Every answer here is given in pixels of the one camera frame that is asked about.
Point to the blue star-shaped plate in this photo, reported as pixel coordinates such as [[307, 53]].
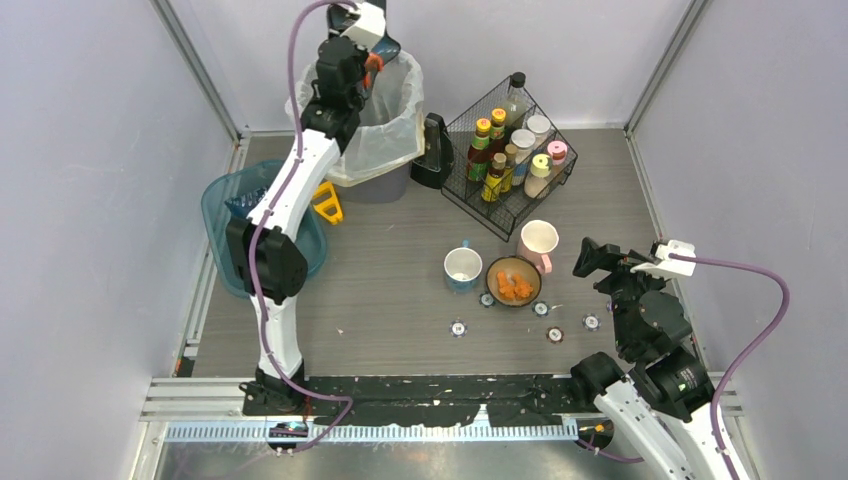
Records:
[[387, 48]]

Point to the brown bowl with nuggets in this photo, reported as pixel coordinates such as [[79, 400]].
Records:
[[513, 281]]

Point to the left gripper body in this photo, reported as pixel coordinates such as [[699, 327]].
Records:
[[389, 38]]

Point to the yellow plastic holder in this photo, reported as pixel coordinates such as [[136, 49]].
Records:
[[325, 202]]

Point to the black cap glass bottle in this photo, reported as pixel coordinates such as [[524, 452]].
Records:
[[514, 103]]

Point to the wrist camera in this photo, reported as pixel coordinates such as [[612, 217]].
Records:
[[669, 260], [364, 23]]

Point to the teal transparent plastic tub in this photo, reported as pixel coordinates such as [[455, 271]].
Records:
[[311, 239]]

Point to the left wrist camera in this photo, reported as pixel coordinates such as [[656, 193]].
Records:
[[364, 23]]

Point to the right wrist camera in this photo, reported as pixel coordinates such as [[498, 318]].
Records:
[[669, 260]]

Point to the yellow cap sauce bottle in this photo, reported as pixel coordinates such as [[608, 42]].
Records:
[[477, 151], [497, 131]]

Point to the yellow cap spice jar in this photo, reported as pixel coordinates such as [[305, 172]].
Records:
[[536, 184]]

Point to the black wire rack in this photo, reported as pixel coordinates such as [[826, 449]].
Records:
[[509, 210]]

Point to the blue floral mug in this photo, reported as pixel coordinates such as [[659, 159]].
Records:
[[462, 267]]

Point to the red poker chip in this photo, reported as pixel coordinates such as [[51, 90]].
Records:
[[555, 335]]

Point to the pink mug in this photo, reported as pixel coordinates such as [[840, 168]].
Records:
[[537, 240]]

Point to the dark blue plate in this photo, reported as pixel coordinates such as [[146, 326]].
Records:
[[241, 205]]

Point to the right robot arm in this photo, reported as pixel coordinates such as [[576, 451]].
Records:
[[655, 391]]

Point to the white trash bag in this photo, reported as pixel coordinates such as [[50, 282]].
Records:
[[389, 134]]

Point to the glass jar white beads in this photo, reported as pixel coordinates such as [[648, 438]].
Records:
[[540, 126]]

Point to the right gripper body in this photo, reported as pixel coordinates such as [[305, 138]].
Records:
[[611, 259]]

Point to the black device behind bin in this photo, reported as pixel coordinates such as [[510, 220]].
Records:
[[434, 166]]

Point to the pink cap spice jar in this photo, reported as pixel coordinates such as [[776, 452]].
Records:
[[557, 151]]

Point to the small yellow oil bottle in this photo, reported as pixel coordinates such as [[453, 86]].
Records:
[[510, 153]]

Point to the grey trash bin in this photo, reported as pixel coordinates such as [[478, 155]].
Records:
[[386, 188]]

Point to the small brown cap bottle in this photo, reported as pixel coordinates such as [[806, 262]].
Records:
[[493, 179]]

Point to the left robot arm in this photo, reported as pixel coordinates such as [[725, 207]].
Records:
[[262, 244]]

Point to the shrimp on plate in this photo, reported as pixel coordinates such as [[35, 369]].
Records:
[[373, 65]]

